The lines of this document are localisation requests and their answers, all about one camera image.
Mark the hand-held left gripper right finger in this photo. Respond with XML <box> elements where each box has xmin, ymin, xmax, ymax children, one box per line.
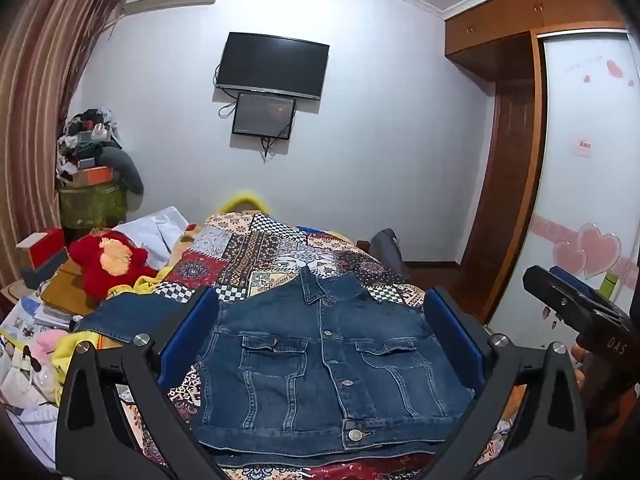
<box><xmin>423</xmin><ymin>287</ymin><xmax>587</xmax><ymax>480</ymax></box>

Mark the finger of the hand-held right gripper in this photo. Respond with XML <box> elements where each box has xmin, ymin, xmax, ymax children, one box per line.
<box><xmin>548</xmin><ymin>265</ymin><xmax>629</xmax><ymax>317</ymax></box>
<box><xmin>523</xmin><ymin>264</ymin><xmax>627</xmax><ymax>334</ymax></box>

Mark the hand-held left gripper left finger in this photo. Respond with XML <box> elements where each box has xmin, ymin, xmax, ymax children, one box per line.
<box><xmin>55</xmin><ymin>286</ymin><xmax>224</xmax><ymax>480</ymax></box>

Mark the blue denim jacket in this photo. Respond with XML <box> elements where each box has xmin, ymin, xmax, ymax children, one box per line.
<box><xmin>72</xmin><ymin>265</ymin><xmax>476</xmax><ymax>468</ymax></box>

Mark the person's right hand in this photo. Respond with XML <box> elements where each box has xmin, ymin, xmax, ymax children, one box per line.
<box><xmin>571</xmin><ymin>344</ymin><xmax>590</xmax><ymax>392</ymax></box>

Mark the tan fleece blanket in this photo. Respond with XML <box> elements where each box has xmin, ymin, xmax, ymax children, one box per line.
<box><xmin>159</xmin><ymin>222</ymin><xmax>207</xmax><ymax>282</ymax></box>

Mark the white cloth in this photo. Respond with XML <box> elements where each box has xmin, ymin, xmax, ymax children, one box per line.
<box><xmin>120</xmin><ymin>205</ymin><xmax>191</xmax><ymax>271</ymax></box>

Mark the patchwork printed blanket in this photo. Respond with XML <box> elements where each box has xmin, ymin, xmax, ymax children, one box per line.
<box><xmin>97</xmin><ymin>211</ymin><xmax>507</xmax><ymax>480</ymax></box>

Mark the grey bag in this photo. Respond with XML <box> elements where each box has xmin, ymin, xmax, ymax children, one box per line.
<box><xmin>367</xmin><ymin>228</ymin><xmax>411</xmax><ymax>281</ymax></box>

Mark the red plush toy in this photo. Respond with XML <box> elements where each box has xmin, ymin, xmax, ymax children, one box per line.
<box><xmin>68</xmin><ymin>230</ymin><xmax>159</xmax><ymax>302</ymax></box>

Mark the yellow cloth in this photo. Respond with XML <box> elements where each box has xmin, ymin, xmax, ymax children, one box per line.
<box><xmin>50</xmin><ymin>267</ymin><xmax>173</xmax><ymax>406</ymax></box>

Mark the brown cardboard sheet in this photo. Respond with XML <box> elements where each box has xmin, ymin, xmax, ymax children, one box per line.
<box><xmin>39</xmin><ymin>260</ymin><xmax>102</xmax><ymax>317</ymax></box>

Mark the pink plush toy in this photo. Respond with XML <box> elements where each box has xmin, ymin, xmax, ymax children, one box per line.
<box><xmin>32</xmin><ymin>329</ymin><xmax>69</xmax><ymax>362</ymax></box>

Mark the yellow pillow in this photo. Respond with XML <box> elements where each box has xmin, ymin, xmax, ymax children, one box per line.
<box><xmin>212</xmin><ymin>190</ymin><xmax>274</xmax><ymax>219</ymax></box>

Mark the dark grey box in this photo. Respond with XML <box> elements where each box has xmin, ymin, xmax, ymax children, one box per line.
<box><xmin>22</xmin><ymin>250</ymin><xmax>69</xmax><ymax>291</ymax></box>

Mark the red box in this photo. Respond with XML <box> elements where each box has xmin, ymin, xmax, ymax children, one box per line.
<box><xmin>29</xmin><ymin>227</ymin><xmax>69</xmax><ymax>272</ymax></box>

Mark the green storage box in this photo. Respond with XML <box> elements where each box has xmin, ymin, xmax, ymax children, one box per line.
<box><xmin>57</xmin><ymin>180</ymin><xmax>129</xmax><ymax>232</ymax></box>

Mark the pile of papers and books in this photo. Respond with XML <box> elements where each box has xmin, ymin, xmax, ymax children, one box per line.
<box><xmin>0</xmin><ymin>294</ymin><xmax>87</xmax><ymax>461</ymax></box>

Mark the orange box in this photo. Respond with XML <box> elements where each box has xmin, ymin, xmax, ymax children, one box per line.
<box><xmin>74</xmin><ymin>165</ymin><xmax>114</xmax><ymax>187</ymax></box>

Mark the pile of clutter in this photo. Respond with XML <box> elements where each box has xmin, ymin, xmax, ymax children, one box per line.
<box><xmin>55</xmin><ymin>107</ymin><xmax>124</xmax><ymax>191</ymax></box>

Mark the striped brown curtain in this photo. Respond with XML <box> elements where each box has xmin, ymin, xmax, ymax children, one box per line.
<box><xmin>0</xmin><ymin>0</ymin><xmax>132</xmax><ymax>292</ymax></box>

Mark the wooden wardrobe cabinet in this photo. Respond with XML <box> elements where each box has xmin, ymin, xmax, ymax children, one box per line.
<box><xmin>443</xmin><ymin>0</ymin><xmax>629</xmax><ymax>82</ymax></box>

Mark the small black wall screen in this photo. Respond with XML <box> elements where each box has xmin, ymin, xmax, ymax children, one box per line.
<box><xmin>230</xmin><ymin>91</ymin><xmax>297</xmax><ymax>141</ymax></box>

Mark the black wall television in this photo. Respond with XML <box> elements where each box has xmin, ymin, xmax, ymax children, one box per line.
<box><xmin>214</xmin><ymin>31</ymin><xmax>331</xmax><ymax>102</ymax></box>

